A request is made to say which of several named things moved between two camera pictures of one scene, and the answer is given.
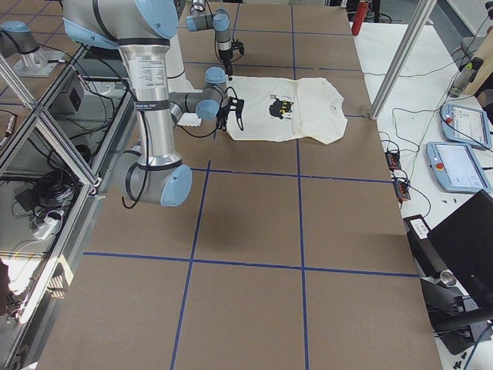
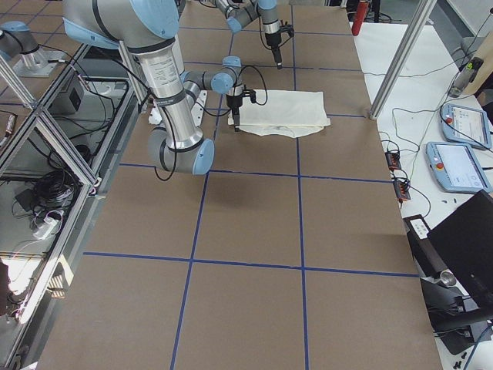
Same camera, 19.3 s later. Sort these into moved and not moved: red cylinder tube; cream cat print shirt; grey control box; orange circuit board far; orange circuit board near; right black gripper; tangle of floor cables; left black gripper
Moved: left black gripper; right black gripper; cream cat print shirt
Not moved: grey control box; red cylinder tube; tangle of floor cables; orange circuit board far; orange circuit board near
